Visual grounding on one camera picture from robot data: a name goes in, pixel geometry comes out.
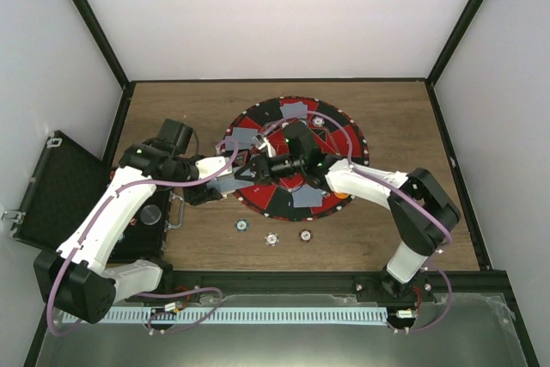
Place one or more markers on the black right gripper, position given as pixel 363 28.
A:
pixel 260 162

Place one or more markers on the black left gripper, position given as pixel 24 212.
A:
pixel 200 195

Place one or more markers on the blue backed card deck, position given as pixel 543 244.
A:
pixel 224 185

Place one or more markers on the dealt card seat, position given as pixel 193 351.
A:
pixel 301 115
pixel 307 197
pixel 244 136

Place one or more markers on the green blue 50 chip stack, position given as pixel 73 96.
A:
pixel 242 225

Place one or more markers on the dealt card bottom seat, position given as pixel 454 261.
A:
pixel 307 197

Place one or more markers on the orange blue 10 chip stack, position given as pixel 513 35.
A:
pixel 271 239

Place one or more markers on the dealt card top seat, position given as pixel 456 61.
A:
pixel 301 115

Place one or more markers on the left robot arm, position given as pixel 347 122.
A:
pixel 74 278

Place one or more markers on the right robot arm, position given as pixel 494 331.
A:
pixel 423 212

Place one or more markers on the round grey metal disc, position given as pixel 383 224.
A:
pixel 150 215

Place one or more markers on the red 100 chip stack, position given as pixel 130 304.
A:
pixel 305 235

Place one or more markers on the round red black poker mat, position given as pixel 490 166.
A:
pixel 339 135

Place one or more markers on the black poker set case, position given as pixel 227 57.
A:
pixel 66 184

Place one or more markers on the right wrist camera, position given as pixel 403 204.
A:
pixel 300 141

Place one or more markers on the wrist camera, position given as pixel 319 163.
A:
pixel 174 137
pixel 300 141

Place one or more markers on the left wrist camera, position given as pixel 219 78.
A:
pixel 174 137

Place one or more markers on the light blue slotted cable duct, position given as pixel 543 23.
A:
pixel 362 316

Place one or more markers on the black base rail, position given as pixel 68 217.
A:
pixel 365 286

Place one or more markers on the black enclosure frame post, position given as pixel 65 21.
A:
pixel 95 29

